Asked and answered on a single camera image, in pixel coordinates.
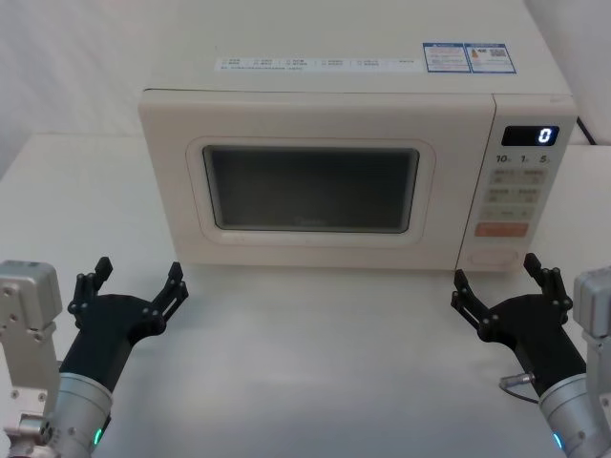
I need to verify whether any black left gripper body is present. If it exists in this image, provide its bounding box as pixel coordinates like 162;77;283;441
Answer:
57;292;166;393

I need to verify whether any cream microwave oven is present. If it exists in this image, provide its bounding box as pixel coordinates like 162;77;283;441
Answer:
137;0;579;279

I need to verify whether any oven control panel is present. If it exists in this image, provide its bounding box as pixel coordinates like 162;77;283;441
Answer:
455;93;579;279

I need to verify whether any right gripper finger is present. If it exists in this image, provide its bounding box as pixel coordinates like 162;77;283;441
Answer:
450;268;500;342
522;252;575;315

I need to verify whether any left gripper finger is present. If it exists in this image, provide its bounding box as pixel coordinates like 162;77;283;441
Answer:
67;256;115;317
141;260;191;334

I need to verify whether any white table cloth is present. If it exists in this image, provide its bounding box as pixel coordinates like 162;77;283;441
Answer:
0;133;611;458

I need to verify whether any thin dark wrist cable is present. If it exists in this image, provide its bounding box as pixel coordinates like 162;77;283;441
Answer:
498;373;543;405

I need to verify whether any black power cable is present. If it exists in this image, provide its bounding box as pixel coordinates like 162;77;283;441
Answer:
575;115;599;145

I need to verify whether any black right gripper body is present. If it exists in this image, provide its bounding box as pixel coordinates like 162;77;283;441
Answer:
478;292;588;398

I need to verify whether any white curtain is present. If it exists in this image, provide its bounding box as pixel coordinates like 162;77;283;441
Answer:
0;0;611;147

